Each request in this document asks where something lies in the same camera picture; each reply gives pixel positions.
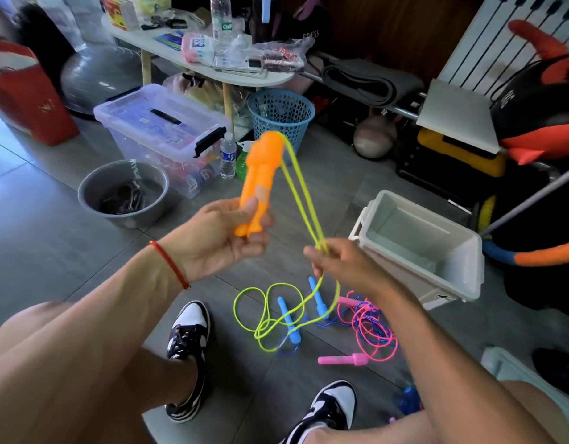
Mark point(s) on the person's left hand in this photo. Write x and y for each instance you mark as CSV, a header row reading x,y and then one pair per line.
x,y
215,245

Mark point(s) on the person's right hand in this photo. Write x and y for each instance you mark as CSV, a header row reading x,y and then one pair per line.
x,y
354,268

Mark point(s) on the white plastic bin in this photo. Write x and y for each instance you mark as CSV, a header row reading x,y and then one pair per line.
x,y
423,240

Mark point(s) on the person's right forearm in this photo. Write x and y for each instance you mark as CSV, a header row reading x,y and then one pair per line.
x,y
469,374

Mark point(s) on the person's left forearm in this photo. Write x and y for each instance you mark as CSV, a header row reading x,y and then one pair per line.
x,y
81,365

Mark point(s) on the person's right leg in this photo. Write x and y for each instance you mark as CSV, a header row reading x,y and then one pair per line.
x,y
405,425

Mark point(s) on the person's leg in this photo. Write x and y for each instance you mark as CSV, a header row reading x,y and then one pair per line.
x,y
34,337
405,425

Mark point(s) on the person's left leg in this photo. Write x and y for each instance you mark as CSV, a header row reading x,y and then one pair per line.
x,y
34,337

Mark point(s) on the white bin lid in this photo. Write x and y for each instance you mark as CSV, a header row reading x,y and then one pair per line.
x,y
534,374

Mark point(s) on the green spray bottle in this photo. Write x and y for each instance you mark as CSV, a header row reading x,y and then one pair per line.
x,y
241,166

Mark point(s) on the black white left shoe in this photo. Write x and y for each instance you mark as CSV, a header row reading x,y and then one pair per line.
x,y
190,328

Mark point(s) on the black white shoe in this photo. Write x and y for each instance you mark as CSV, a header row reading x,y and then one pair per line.
x,y
326,407
190,328

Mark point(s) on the small plastic water bottle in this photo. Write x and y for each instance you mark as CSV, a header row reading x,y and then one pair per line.
x,y
228,157

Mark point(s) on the brown ball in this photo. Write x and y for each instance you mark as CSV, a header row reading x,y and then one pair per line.
x,y
375,138

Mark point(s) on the grey metal basin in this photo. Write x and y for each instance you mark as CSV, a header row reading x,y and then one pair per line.
x,y
92,194

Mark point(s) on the black white right shoe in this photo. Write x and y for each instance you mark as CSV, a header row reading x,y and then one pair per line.
x,y
326,407

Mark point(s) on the clear bin with black latches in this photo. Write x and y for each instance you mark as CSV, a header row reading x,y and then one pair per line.
x,y
145,120

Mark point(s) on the blue mesh plastic basket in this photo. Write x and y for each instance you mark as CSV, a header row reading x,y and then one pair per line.
x,y
294,111

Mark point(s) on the yellow black case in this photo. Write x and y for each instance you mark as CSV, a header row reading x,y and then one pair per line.
x,y
460,152

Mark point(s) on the grey flat board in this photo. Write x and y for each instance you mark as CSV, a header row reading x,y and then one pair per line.
x,y
460,115

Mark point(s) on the grey folded mat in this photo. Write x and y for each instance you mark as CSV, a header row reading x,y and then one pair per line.
x,y
368,80

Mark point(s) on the multicoloured hula hoop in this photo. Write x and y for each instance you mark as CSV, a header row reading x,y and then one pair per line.
x,y
543,254

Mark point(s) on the white metal pole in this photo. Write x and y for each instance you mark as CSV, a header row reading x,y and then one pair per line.
x,y
534,198

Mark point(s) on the pink white packet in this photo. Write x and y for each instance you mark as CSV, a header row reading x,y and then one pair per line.
x,y
199,49

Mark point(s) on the clear plastic bag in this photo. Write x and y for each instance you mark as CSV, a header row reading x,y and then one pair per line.
x,y
282,55

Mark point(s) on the grey exercise ball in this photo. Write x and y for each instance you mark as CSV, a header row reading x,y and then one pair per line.
x,y
95,78

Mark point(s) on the white round table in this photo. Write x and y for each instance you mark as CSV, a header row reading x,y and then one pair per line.
x,y
145,46

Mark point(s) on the large plastic water bottle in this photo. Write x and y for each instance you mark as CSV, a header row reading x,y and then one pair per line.
x,y
221,15

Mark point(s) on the red bag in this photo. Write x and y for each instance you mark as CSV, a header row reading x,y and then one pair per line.
x,y
30,97

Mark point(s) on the white blue tumbler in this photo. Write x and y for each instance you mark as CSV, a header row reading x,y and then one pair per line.
x,y
263,4

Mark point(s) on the white green pack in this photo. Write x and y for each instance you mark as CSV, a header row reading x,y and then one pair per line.
x,y
155,4

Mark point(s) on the black red inflatable toy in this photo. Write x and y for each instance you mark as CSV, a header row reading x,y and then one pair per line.
x,y
543,106

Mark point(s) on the white radiator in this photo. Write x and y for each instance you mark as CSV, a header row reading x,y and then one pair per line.
x,y
497,37

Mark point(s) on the white plastic bag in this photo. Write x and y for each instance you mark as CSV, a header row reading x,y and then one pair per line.
x,y
62,18

